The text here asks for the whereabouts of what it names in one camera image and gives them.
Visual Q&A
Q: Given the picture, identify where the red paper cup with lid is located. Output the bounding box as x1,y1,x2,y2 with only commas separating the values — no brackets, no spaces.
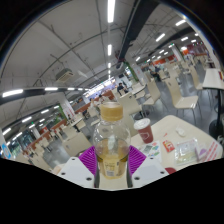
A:
133,117,154,145

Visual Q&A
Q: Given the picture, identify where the small red sauce packet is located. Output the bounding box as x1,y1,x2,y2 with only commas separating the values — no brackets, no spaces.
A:
162,139,176,154

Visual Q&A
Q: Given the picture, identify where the small pink carton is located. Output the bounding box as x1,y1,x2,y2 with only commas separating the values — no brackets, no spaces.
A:
195,146,209,163

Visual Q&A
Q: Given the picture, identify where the group of ceiling lights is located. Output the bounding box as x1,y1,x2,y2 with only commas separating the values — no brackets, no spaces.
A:
1,0,201,141

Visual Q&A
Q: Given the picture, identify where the beige side table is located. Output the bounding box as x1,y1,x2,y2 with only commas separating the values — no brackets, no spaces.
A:
202,68,224,134

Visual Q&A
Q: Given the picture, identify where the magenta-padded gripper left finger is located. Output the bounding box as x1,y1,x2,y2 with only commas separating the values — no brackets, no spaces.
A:
57,145,100,189

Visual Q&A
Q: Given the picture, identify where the ceiling air conditioner unit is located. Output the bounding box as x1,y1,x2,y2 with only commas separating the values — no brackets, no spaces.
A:
54,68,76,84

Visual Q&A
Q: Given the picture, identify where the group of beige chairs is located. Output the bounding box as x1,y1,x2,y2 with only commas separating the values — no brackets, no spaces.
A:
13,59,218,171

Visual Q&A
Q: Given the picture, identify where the crumpled white wrapper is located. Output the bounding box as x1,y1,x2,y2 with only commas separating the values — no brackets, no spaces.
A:
175,127,187,137

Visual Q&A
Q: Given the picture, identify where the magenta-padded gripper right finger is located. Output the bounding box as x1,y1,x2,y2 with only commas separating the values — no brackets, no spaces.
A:
126,145,169,188

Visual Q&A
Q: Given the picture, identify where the clear plastic packet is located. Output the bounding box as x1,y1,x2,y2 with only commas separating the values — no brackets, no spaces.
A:
174,138,199,167

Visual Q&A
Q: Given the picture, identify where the colourful printed flyer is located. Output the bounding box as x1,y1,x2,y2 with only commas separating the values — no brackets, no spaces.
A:
139,141,163,163

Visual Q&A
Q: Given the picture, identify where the clear bottle with yellow drink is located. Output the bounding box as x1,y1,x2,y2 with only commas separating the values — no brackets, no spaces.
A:
92,101,132,180

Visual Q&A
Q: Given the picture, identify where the beige chair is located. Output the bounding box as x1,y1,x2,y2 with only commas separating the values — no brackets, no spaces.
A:
61,131,93,158

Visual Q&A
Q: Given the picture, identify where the person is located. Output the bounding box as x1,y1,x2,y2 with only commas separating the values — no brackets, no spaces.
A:
116,82,129,96

